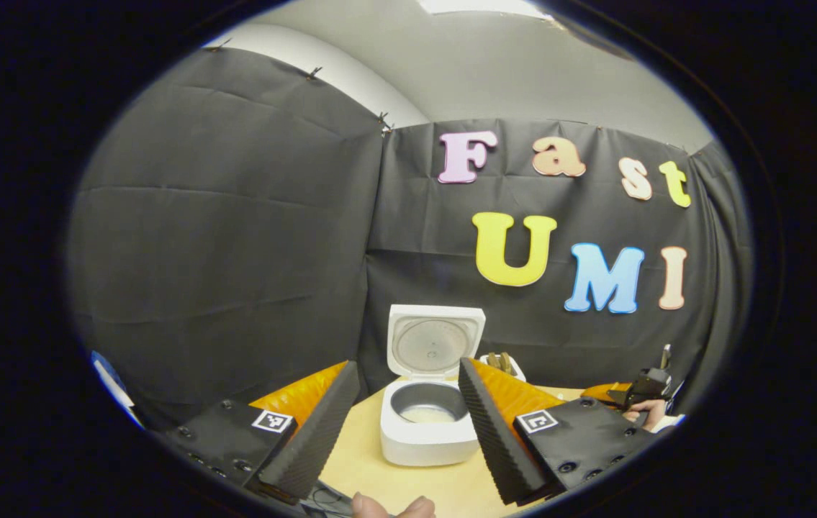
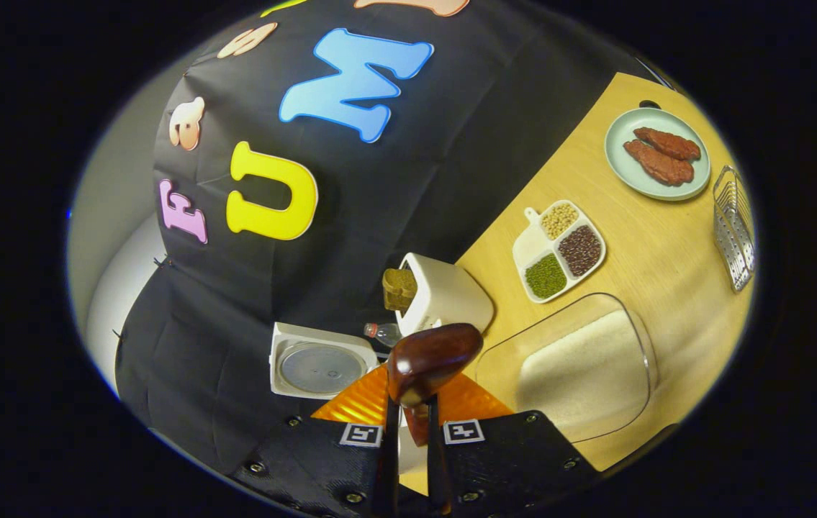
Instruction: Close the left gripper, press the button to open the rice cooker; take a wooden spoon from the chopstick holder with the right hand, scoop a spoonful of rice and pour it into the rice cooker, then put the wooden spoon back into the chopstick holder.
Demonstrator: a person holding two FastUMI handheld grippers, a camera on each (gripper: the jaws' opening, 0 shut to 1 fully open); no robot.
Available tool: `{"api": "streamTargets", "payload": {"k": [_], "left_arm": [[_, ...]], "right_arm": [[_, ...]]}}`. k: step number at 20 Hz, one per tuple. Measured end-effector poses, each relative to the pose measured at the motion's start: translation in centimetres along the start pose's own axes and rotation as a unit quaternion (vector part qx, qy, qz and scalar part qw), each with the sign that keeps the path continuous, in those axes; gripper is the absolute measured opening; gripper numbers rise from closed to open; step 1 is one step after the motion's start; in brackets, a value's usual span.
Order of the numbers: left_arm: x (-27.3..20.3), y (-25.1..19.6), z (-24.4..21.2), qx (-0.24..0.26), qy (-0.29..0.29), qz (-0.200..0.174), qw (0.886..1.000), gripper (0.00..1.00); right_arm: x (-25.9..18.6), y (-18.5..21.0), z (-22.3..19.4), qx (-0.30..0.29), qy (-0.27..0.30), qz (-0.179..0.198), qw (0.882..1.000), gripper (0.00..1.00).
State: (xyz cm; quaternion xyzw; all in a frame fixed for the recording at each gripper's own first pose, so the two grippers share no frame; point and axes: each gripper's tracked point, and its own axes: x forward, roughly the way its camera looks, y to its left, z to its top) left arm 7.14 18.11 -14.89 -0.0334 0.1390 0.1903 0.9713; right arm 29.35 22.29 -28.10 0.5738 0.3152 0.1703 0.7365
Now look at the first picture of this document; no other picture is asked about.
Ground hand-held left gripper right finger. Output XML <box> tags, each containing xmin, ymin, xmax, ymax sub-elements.
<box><xmin>456</xmin><ymin>357</ymin><xmax>658</xmax><ymax>506</ymax></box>

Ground white rice cooker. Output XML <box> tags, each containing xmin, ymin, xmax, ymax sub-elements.
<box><xmin>380</xmin><ymin>304</ymin><xmax>487</xmax><ymax>467</ymax></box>

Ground white toaster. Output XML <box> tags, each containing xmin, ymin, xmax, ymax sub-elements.
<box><xmin>479</xmin><ymin>351</ymin><xmax>526</xmax><ymax>383</ymax></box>

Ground black backdrop cloth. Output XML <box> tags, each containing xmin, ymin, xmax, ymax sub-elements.
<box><xmin>66</xmin><ymin>47</ymin><xmax>754</xmax><ymax>432</ymax></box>

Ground blue white panel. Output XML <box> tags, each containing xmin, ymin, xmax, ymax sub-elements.
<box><xmin>91</xmin><ymin>350</ymin><xmax>141</xmax><ymax>427</ymax></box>

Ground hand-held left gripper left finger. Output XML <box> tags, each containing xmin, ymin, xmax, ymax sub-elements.
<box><xmin>163</xmin><ymin>360</ymin><xmax>361</xmax><ymax>503</ymax></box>

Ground large ceiling light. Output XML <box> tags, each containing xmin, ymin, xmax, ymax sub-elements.
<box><xmin>419</xmin><ymin>0</ymin><xmax>554</xmax><ymax>19</ymax></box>

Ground white rice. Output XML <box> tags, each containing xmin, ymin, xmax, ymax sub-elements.
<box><xmin>400</xmin><ymin>404</ymin><xmax>456</xmax><ymax>424</ymax></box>

